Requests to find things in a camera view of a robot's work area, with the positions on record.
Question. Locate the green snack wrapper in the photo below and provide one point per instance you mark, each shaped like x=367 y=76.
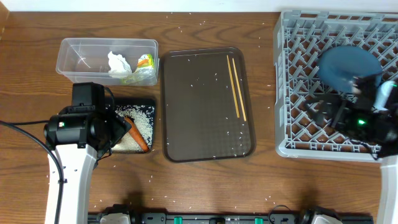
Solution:
x=144 y=73

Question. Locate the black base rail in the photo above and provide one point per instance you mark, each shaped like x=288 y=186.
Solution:
x=161 y=218

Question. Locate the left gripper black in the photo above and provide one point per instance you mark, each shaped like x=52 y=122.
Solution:
x=120 y=126

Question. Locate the wooden chopstick right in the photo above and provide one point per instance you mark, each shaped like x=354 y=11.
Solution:
x=239 y=91

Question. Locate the light blue bowl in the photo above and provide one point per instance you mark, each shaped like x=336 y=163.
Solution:
x=386 y=97

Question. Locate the orange carrot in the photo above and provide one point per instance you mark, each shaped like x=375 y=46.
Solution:
x=135 y=134

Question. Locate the black tray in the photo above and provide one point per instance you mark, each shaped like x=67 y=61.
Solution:
x=136 y=102

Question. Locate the grey dishwasher rack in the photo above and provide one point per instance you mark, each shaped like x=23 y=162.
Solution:
x=300 y=38

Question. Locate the clear plastic bin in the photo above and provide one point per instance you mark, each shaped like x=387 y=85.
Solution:
x=86 y=59

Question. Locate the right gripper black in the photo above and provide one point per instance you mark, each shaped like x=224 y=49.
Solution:
x=342 y=106

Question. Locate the wooden chopstick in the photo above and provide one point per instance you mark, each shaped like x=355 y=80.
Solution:
x=239 y=91
x=232 y=86

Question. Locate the white tissue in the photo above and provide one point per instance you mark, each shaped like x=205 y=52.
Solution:
x=119 y=68

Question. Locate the wooden chopstick left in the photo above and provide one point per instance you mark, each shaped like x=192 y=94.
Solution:
x=232 y=86

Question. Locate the brown serving tray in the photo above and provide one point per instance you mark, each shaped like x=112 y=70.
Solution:
x=198 y=113

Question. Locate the dark blue plate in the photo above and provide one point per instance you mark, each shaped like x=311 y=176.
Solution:
x=343 y=67

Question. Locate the pile of rice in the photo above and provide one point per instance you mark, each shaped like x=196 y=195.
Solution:
x=143 y=119

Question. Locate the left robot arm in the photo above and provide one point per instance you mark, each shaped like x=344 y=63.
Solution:
x=71 y=169

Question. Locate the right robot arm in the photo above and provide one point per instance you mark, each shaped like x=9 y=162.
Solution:
x=388 y=202

